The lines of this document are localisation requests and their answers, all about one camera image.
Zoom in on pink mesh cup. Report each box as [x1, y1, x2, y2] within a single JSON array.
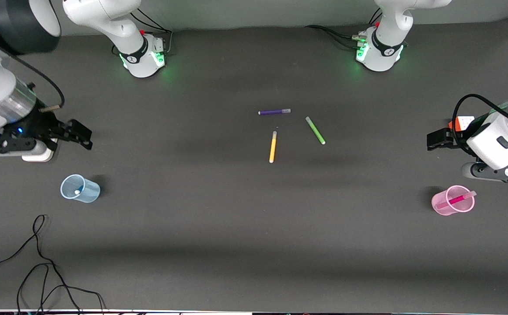
[[431, 185, 476, 216]]

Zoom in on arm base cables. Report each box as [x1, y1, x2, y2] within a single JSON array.
[[304, 24, 366, 49], [112, 8, 174, 58]]

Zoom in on white camera stand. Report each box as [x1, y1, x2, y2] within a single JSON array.
[[21, 139, 59, 163]]

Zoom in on rubik's cube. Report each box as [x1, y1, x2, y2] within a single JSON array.
[[448, 115, 476, 131]]

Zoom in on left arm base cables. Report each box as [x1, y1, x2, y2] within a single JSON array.
[[304, 24, 366, 49]]

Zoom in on loose black floor cable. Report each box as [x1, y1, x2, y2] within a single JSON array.
[[0, 214, 106, 315]]

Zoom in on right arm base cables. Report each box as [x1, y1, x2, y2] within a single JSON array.
[[112, 8, 174, 58]]

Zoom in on green marker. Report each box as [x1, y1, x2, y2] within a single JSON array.
[[305, 116, 326, 145]]

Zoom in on pink marker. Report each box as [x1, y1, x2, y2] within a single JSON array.
[[438, 190, 477, 210]]

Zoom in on blue mesh cup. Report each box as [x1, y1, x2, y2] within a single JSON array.
[[60, 174, 101, 203]]

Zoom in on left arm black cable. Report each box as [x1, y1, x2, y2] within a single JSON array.
[[452, 93, 508, 157]]

